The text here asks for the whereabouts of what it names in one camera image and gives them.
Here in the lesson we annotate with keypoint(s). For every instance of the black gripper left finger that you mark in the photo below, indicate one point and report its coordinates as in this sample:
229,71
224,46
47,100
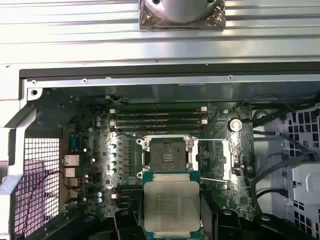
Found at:
135,220

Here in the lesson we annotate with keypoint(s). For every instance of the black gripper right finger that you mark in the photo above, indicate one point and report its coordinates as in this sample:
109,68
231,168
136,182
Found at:
210,222

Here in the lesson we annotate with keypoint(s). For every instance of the green CPU with silver lid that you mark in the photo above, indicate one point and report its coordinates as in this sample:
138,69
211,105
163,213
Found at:
171,205

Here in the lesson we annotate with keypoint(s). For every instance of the thin metal locking lever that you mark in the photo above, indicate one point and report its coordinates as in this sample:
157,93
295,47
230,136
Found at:
212,179
126,135

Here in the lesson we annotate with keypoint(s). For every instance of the silver socket cover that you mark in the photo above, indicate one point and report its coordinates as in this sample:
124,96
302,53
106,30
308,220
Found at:
228,160

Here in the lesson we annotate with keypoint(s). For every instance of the RAM slot bank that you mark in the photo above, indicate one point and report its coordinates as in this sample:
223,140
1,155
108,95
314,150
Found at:
125,190
157,120

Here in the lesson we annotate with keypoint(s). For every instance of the CPU socket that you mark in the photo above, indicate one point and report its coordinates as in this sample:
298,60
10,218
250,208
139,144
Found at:
168,155

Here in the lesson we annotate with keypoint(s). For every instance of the green motherboard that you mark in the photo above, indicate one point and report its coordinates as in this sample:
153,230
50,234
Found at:
215,160

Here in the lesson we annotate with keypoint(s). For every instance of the round coin cell battery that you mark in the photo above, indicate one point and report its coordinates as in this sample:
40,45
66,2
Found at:
235,125

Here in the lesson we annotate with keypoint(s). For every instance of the silver perforated drive cage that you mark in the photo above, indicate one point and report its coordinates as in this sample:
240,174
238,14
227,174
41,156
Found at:
306,180

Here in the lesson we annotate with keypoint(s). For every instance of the open black PC case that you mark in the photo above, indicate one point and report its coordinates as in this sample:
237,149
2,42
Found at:
155,86

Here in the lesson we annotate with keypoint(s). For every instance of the square brown base plate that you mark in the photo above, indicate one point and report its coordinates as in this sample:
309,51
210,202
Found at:
145,22

